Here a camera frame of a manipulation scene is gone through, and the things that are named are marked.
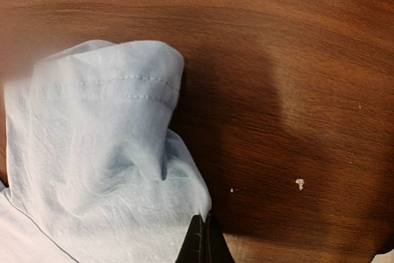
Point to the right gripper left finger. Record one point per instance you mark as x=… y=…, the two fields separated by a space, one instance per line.
x=193 y=246

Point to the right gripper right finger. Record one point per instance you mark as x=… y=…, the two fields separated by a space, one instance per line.
x=215 y=249

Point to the light blue printed t-shirt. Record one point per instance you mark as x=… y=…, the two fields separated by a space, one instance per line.
x=95 y=174

